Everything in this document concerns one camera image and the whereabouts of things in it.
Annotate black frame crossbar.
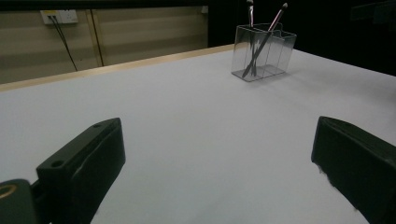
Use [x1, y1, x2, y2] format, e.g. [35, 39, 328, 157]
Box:
[0, 0, 209, 12]

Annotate black pen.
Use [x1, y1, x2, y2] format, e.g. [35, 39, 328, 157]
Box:
[242, 2, 289, 78]
[246, 0, 258, 77]

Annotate clear acrylic brush holder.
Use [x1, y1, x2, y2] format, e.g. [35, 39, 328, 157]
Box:
[231, 22, 298, 83]

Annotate black curtain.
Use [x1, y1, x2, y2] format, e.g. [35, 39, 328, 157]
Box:
[207, 0, 396, 77]

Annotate white wall socket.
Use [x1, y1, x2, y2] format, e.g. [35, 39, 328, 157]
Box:
[39, 8, 79, 25]

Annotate black power cable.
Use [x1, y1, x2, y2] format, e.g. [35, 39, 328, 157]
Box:
[48, 15, 78, 73]

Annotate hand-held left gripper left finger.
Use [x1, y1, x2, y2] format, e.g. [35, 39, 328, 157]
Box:
[35, 117, 127, 224]

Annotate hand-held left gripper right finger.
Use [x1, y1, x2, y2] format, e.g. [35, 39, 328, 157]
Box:
[310, 115, 396, 224]

